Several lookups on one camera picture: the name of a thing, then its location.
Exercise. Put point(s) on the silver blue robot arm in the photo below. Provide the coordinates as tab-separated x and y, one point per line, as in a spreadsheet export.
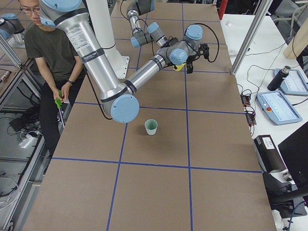
146	26
118	100

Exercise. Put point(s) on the black water bottle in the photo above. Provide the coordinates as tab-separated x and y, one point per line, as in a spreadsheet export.
279	78

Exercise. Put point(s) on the blue teach pendant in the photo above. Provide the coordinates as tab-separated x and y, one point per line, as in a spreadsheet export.
294	84
277	108

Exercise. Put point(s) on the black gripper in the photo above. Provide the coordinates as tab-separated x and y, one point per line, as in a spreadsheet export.
189	68

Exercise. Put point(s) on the yellow plastic cup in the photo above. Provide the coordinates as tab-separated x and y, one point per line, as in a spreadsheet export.
178	67

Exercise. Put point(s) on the black box with label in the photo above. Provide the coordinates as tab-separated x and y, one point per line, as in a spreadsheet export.
268	155

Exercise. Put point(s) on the green handled tool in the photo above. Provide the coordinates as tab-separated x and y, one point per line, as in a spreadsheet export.
59	103

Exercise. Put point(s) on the aluminium frame post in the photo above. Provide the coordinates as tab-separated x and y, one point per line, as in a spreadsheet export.
258	18

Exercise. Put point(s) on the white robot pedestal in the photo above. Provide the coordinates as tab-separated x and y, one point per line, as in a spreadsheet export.
100	18

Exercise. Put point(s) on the black computer monitor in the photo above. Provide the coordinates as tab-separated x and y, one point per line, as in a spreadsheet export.
294	152

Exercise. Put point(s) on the near blue teach pendant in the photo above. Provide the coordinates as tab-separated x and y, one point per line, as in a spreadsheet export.
277	108

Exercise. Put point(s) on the green plastic cup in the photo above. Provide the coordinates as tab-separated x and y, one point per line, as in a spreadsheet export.
151	126

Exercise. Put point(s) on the white power strip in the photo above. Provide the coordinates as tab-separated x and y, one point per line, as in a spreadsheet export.
26	141

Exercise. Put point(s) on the seated person in dark shirt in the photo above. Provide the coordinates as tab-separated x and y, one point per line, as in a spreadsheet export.
59	65

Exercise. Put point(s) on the far blue teach pendant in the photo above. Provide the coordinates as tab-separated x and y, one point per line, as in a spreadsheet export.
294	84

